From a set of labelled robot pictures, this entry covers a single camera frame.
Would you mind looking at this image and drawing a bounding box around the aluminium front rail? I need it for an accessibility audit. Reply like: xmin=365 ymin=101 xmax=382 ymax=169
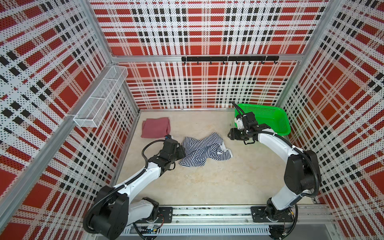
xmin=160 ymin=204 xmax=335 ymax=226

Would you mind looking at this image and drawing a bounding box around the black hook rail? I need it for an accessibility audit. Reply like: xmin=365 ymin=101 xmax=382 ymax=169
xmin=181 ymin=56 xmax=280 ymax=63

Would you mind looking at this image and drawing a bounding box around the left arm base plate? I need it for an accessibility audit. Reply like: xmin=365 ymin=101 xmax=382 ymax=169
xmin=136 ymin=207 xmax=174 ymax=224

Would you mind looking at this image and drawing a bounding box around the green plastic basket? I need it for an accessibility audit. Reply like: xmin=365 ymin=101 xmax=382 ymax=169
xmin=238 ymin=104 xmax=291 ymax=136

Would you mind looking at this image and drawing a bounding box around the striped tank top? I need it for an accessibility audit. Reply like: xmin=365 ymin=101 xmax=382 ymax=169
xmin=179 ymin=132 xmax=233 ymax=168

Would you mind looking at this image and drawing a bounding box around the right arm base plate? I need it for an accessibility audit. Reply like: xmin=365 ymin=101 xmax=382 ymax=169
xmin=251 ymin=206 xmax=294 ymax=223

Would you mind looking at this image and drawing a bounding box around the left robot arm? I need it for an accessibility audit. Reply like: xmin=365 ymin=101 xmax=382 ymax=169
xmin=83 ymin=135 xmax=186 ymax=240

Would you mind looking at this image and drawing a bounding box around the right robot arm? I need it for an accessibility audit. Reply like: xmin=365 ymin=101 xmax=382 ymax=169
xmin=228 ymin=110 xmax=321 ymax=222

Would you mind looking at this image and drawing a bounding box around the maroon tank top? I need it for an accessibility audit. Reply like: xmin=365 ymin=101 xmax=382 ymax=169
xmin=141 ymin=117 xmax=171 ymax=139

